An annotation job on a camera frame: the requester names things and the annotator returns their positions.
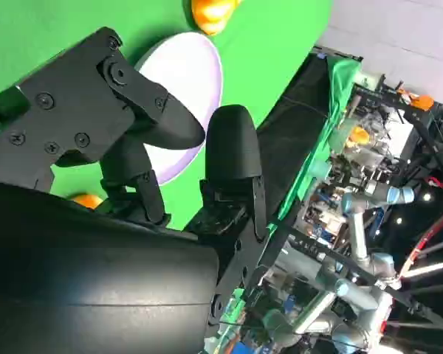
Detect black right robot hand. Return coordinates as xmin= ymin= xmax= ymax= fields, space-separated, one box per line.
xmin=0 ymin=26 xmax=269 ymax=354

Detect lilac plate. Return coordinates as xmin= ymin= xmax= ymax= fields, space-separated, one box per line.
xmin=134 ymin=32 xmax=224 ymax=185

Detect green cloth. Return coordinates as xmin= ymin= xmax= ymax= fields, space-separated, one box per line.
xmin=0 ymin=0 xmax=360 ymax=237

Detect black table drape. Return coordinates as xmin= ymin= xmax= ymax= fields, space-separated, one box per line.
xmin=256 ymin=46 xmax=363 ymax=224

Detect yellow workshop object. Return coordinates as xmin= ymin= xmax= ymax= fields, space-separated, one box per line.
xmin=348 ymin=126 xmax=372 ymax=147

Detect red hoop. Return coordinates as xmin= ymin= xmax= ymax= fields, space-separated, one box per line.
xmin=400 ymin=212 xmax=443 ymax=277

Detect orange workshop part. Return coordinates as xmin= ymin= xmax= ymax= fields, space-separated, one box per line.
xmin=408 ymin=93 xmax=435 ymax=111

